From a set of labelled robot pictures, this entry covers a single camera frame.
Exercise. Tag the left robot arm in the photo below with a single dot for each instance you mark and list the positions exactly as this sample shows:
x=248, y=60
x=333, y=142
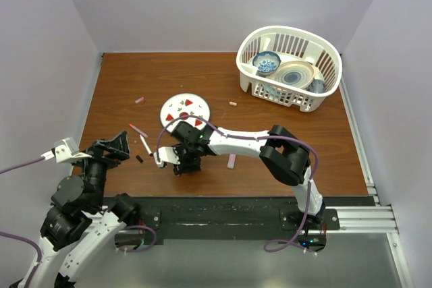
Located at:
x=77, y=226

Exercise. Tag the blue patterned bowl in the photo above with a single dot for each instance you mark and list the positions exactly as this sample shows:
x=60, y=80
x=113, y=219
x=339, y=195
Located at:
x=266, y=62

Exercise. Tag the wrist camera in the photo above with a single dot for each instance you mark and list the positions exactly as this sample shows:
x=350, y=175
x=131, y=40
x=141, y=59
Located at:
x=67, y=151
x=164, y=155

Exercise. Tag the white plastic dish basket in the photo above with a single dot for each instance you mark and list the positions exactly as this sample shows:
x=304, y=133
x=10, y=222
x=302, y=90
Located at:
x=291, y=44

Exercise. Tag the pink highlighter pen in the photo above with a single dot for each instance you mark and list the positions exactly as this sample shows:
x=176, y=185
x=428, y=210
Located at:
x=231, y=161

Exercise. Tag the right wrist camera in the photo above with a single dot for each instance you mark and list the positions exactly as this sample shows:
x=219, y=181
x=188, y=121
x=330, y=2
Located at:
x=164, y=155

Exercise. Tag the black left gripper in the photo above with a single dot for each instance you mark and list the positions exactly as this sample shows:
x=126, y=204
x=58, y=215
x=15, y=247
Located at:
x=117, y=147

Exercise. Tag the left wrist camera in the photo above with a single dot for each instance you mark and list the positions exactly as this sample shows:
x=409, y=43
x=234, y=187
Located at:
x=67, y=151

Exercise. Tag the pink red pen cap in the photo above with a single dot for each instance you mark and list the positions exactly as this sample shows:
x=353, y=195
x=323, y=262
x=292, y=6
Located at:
x=139, y=100

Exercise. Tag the white black-tipped marker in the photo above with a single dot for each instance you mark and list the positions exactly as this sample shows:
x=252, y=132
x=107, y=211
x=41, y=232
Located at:
x=146, y=146

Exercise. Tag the red tipped pen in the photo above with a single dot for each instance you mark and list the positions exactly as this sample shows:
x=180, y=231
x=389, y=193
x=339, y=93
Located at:
x=139, y=131

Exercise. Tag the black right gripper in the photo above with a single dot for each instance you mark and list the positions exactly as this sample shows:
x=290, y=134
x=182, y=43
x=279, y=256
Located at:
x=185, y=166

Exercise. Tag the black mounting base plate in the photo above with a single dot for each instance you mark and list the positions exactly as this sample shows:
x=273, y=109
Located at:
x=220, y=218

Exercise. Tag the grey blue cup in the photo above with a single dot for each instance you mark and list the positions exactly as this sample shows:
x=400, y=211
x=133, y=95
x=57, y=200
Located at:
x=317, y=86

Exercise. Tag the watermelon pattern plate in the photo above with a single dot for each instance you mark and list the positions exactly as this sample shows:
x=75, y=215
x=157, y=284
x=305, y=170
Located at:
x=182, y=105

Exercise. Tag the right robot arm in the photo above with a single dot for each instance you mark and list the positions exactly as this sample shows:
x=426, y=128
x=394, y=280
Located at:
x=289, y=160

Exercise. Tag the beige ceramic plate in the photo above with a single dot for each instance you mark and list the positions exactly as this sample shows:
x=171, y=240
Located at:
x=298, y=74

